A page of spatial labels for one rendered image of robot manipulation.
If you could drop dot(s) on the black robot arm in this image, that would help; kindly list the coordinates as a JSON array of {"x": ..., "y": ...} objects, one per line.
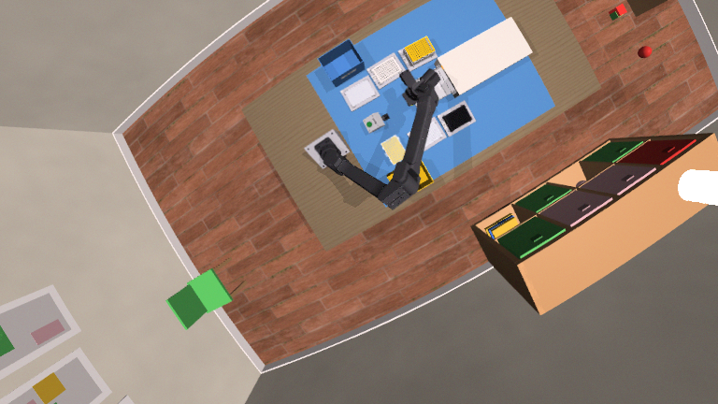
[{"x": 406, "y": 175}]

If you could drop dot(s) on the yellow open-top bin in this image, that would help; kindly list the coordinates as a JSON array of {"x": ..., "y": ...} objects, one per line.
[{"x": 425, "y": 177}]

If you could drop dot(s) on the blue open-top box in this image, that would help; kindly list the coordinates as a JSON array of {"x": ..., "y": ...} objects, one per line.
[{"x": 340, "y": 59}]

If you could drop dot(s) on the blue bench mat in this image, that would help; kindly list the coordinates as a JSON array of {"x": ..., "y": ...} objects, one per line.
[{"x": 500, "y": 105}]

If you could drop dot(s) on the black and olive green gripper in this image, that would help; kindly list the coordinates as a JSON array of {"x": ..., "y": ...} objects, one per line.
[{"x": 410, "y": 101}]

